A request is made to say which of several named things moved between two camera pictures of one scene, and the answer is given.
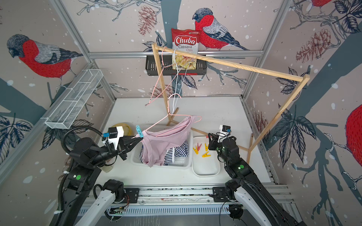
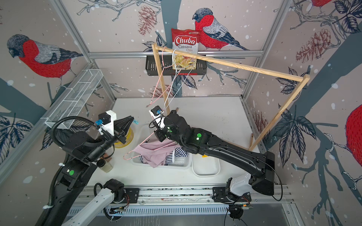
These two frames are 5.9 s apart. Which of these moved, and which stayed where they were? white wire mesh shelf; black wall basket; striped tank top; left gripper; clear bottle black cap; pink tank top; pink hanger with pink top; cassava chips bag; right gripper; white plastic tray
Moved: pink hanger with pink top; right gripper; left gripper; pink tank top
Stayed: white plastic tray; clear bottle black cap; black wall basket; striped tank top; cassava chips bag; white wire mesh shelf
